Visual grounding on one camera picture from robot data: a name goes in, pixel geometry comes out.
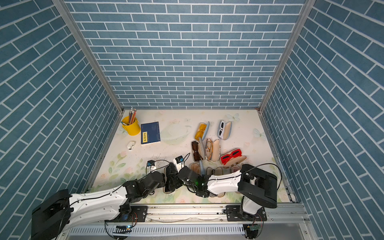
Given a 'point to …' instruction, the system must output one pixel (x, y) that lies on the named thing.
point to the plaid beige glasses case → (217, 170)
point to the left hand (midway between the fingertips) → (170, 178)
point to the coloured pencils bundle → (132, 114)
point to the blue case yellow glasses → (208, 124)
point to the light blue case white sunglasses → (224, 130)
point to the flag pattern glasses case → (212, 149)
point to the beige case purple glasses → (235, 168)
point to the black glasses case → (171, 177)
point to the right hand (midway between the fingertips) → (170, 176)
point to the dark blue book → (150, 133)
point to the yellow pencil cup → (134, 129)
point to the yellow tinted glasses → (200, 131)
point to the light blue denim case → (201, 168)
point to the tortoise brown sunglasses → (197, 155)
